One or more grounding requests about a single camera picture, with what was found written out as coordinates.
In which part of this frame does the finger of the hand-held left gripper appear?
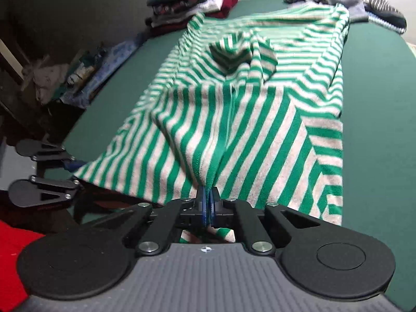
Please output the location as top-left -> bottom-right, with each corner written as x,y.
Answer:
30,175 -> 82,201
31,141 -> 79,171

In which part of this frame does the green striped shirt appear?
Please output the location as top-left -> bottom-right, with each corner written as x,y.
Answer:
71,2 -> 351,244

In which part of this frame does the stack of folded clothes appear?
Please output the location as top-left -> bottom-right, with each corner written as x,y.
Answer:
145,0 -> 238,31

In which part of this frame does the grey crumpled cloth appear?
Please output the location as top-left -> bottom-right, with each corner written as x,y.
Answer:
21,63 -> 70,105

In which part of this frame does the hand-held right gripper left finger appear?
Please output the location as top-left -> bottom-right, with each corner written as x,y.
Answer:
84,187 -> 206,256

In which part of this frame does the white wooden bar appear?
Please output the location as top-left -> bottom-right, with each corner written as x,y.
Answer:
0,37 -> 25,80

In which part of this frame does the grey knit sweater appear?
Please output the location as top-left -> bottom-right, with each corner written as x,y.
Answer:
282,0 -> 366,23

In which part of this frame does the blue patterned cloth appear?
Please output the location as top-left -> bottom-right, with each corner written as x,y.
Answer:
60,31 -> 147,108

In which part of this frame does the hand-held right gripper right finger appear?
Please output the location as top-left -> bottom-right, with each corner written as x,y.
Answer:
211,187 -> 321,255

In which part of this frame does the dark patterned knit sweater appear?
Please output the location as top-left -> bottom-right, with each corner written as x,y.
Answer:
362,0 -> 407,35

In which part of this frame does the red garment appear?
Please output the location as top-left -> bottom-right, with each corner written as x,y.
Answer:
0,221 -> 46,309

